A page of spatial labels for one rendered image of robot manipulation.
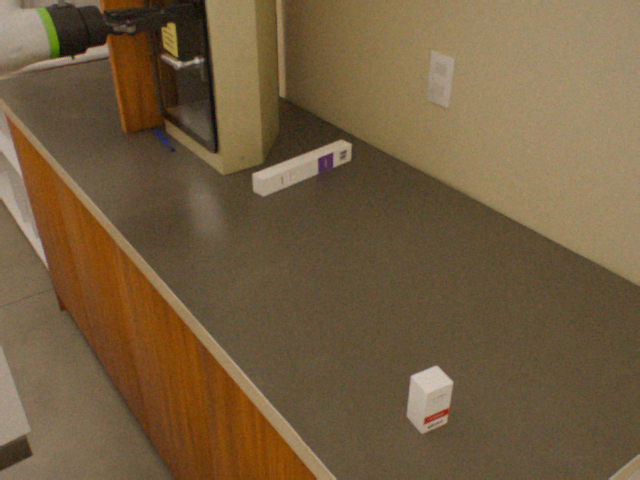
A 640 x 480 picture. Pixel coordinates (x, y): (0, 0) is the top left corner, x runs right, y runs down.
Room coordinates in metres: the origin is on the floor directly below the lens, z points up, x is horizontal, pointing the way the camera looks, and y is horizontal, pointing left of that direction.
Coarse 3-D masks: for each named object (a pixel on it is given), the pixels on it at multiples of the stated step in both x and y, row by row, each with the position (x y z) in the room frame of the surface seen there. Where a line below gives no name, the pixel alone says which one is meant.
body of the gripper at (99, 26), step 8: (80, 8) 1.28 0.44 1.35; (88, 8) 1.28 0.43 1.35; (96, 8) 1.29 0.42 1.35; (88, 16) 1.26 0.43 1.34; (96, 16) 1.27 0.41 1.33; (104, 16) 1.33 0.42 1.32; (88, 24) 1.25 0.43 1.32; (96, 24) 1.26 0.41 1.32; (104, 24) 1.27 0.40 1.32; (112, 24) 1.28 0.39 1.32; (120, 24) 1.28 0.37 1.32; (88, 32) 1.25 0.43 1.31; (96, 32) 1.26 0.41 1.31; (104, 32) 1.27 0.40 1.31; (112, 32) 1.28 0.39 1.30; (120, 32) 1.28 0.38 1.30; (88, 40) 1.26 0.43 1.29; (96, 40) 1.26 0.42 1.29; (104, 40) 1.27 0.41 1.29
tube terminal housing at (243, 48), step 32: (224, 0) 1.41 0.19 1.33; (256, 0) 1.47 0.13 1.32; (224, 32) 1.41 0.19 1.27; (256, 32) 1.46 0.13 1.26; (224, 64) 1.40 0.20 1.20; (256, 64) 1.45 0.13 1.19; (224, 96) 1.40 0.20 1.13; (256, 96) 1.45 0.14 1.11; (224, 128) 1.40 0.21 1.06; (256, 128) 1.44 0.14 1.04; (224, 160) 1.39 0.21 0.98; (256, 160) 1.44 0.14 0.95
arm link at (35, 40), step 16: (0, 0) 1.20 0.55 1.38; (0, 16) 1.17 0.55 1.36; (16, 16) 1.19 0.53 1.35; (32, 16) 1.21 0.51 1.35; (48, 16) 1.22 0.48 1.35; (0, 32) 1.15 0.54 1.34; (16, 32) 1.17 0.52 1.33; (32, 32) 1.19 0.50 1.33; (48, 32) 1.20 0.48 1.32; (0, 48) 1.14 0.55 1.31; (16, 48) 1.16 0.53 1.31; (32, 48) 1.18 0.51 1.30; (48, 48) 1.20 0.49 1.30; (0, 64) 1.15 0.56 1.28; (16, 64) 1.16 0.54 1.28
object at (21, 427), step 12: (0, 348) 0.61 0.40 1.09; (0, 360) 0.61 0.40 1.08; (0, 372) 0.61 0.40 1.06; (0, 384) 0.61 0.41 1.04; (12, 384) 0.61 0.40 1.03; (0, 396) 0.60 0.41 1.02; (12, 396) 0.61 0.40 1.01; (0, 408) 0.60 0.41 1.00; (12, 408) 0.61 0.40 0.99; (0, 420) 0.60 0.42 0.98; (12, 420) 0.61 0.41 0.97; (24, 420) 0.61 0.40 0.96; (0, 432) 0.59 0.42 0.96; (12, 432) 0.60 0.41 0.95; (24, 432) 0.61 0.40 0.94; (0, 444) 0.59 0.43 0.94
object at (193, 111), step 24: (168, 0) 1.52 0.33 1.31; (192, 0) 1.42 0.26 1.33; (192, 24) 1.43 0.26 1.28; (192, 48) 1.44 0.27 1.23; (168, 72) 1.56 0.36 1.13; (192, 72) 1.45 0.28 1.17; (168, 96) 1.58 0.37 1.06; (192, 96) 1.46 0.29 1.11; (168, 120) 1.59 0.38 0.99; (192, 120) 1.47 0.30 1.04; (216, 144) 1.39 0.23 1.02
